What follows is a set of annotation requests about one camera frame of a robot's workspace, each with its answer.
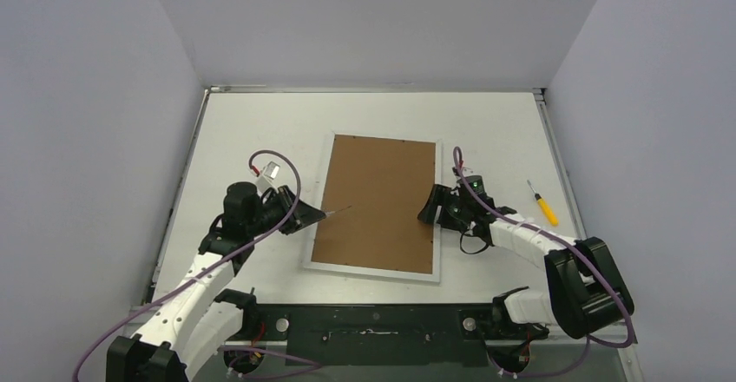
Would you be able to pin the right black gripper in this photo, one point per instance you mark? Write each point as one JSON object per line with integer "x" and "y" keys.
{"x": 450, "y": 206}

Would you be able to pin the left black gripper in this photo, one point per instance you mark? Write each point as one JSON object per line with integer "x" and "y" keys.
{"x": 305, "y": 215}

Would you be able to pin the white picture frame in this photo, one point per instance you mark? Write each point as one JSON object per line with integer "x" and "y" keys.
{"x": 387, "y": 180}

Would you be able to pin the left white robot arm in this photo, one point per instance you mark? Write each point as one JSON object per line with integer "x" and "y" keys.
{"x": 202, "y": 313}

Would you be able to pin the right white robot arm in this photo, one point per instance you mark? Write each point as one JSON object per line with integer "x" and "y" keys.
{"x": 585, "y": 291}

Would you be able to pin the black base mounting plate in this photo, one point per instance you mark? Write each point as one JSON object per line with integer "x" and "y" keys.
{"x": 390, "y": 334}

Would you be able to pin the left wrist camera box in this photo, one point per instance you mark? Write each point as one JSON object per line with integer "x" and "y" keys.
{"x": 265, "y": 178}

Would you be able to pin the yellow handled screwdriver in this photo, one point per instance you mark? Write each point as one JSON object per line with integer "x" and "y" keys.
{"x": 546, "y": 209}

